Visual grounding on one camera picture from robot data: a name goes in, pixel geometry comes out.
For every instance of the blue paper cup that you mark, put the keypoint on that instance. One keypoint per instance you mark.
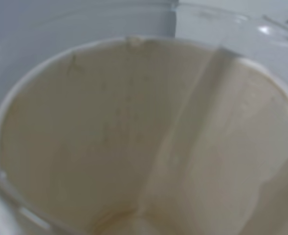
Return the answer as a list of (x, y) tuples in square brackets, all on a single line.
[(144, 118)]

